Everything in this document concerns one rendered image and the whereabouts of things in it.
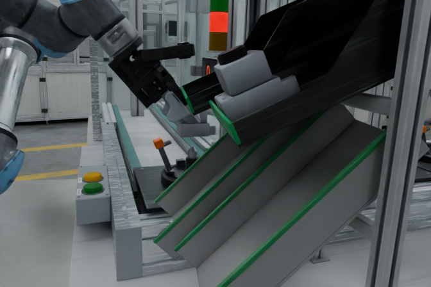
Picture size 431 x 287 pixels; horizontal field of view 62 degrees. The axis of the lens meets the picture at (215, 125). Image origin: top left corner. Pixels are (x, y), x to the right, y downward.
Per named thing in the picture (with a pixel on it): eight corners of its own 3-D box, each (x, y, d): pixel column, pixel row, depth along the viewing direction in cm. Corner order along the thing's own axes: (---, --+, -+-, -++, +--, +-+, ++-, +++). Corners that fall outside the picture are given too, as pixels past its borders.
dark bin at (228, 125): (239, 149, 31) (204, 69, 29) (216, 118, 43) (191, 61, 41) (524, 18, 32) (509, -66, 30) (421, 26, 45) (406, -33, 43)
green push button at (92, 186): (83, 198, 75) (83, 189, 75) (83, 191, 79) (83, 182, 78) (103, 196, 76) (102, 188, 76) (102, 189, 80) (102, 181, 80)
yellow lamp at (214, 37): (211, 50, 94) (212, 31, 93) (206, 50, 99) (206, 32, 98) (229, 51, 96) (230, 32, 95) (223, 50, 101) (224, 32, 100)
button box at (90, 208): (76, 225, 74) (74, 198, 73) (79, 188, 94) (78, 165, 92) (111, 221, 76) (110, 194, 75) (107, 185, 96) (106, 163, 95)
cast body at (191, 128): (181, 137, 77) (181, 105, 76) (176, 132, 81) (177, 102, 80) (218, 136, 80) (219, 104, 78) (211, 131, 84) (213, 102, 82)
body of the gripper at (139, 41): (144, 105, 79) (106, 62, 75) (174, 79, 80) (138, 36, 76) (149, 111, 72) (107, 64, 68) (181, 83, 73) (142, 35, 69)
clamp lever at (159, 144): (166, 172, 79) (153, 142, 77) (164, 170, 81) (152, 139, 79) (181, 166, 80) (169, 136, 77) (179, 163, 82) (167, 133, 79)
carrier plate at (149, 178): (146, 218, 68) (146, 207, 68) (133, 175, 90) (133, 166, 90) (261, 204, 76) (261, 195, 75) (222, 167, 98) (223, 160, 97)
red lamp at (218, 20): (212, 31, 93) (213, 11, 92) (206, 31, 98) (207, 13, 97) (230, 32, 95) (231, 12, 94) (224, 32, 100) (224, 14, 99)
